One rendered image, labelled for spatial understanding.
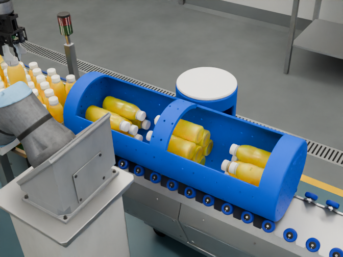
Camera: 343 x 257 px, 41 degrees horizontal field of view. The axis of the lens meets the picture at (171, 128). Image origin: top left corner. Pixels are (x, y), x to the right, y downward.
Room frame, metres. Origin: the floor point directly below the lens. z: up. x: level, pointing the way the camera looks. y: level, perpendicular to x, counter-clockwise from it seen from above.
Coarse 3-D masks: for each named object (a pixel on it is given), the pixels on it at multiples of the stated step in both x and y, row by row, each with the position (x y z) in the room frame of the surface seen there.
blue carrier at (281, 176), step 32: (96, 96) 1.59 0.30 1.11; (128, 96) 1.61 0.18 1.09; (160, 96) 1.49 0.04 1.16; (160, 128) 1.24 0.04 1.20; (224, 128) 1.36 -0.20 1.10; (256, 128) 1.27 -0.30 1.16; (160, 160) 1.19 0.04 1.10; (288, 160) 1.03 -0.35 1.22; (224, 192) 1.05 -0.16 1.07; (256, 192) 1.00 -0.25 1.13; (288, 192) 1.06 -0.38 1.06
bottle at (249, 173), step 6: (234, 168) 1.12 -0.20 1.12; (240, 168) 1.10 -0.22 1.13; (246, 168) 1.10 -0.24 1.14; (252, 168) 1.09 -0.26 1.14; (258, 168) 1.09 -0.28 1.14; (234, 174) 1.11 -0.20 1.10; (240, 174) 1.09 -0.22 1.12; (246, 174) 1.08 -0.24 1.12; (252, 174) 1.07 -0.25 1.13; (258, 174) 1.07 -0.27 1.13; (246, 180) 1.07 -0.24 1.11; (252, 180) 1.06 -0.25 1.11; (258, 180) 1.05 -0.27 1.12; (258, 186) 1.05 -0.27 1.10
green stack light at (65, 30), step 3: (60, 27) 2.07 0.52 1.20; (63, 27) 2.06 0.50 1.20; (66, 27) 2.07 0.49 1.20; (69, 27) 2.07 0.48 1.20; (60, 30) 2.07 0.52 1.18; (63, 30) 2.06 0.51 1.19; (66, 30) 2.06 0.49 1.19; (69, 30) 2.07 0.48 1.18; (72, 30) 2.09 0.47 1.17; (60, 33) 2.08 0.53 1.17; (63, 33) 2.06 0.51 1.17; (66, 33) 2.06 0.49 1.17; (69, 33) 2.07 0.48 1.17
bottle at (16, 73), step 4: (16, 64) 1.56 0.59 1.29; (20, 64) 1.58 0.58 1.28; (8, 68) 1.55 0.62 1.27; (12, 68) 1.55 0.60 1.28; (16, 68) 1.55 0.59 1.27; (20, 68) 1.56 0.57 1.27; (8, 72) 1.55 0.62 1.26; (12, 72) 1.54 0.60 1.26; (16, 72) 1.54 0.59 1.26; (20, 72) 1.55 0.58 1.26; (24, 72) 1.57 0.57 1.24; (8, 76) 1.55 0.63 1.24; (12, 76) 1.54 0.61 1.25; (16, 76) 1.54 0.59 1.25; (20, 76) 1.55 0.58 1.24; (24, 76) 1.56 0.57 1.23; (12, 80) 1.54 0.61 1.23; (16, 80) 1.54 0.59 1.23; (20, 80) 1.54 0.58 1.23; (24, 80) 1.56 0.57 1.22; (12, 84) 1.54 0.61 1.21
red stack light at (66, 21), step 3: (57, 18) 2.08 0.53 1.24; (60, 18) 2.07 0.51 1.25; (63, 18) 2.06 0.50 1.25; (66, 18) 2.07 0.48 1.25; (69, 18) 2.08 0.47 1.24; (60, 21) 2.07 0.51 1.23; (63, 21) 2.06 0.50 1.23; (66, 21) 2.07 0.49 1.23; (69, 21) 2.08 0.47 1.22; (60, 24) 2.07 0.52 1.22; (63, 24) 2.06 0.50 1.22; (66, 24) 2.07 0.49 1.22; (69, 24) 2.08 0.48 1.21
